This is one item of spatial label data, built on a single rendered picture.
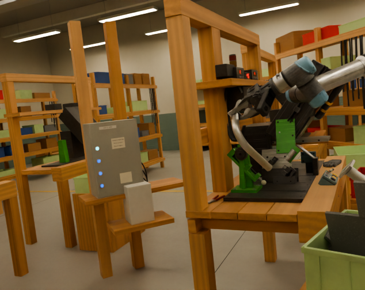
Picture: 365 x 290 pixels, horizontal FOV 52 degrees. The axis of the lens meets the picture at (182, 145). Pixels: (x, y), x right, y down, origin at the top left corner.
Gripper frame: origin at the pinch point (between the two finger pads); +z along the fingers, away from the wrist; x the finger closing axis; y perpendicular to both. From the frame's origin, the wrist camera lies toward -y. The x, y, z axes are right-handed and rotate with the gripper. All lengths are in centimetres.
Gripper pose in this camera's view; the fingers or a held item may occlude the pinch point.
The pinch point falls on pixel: (236, 116)
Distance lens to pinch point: 155.9
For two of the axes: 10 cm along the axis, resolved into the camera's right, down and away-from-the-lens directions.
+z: -7.3, 5.0, 4.6
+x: -6.8, -6.1, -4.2
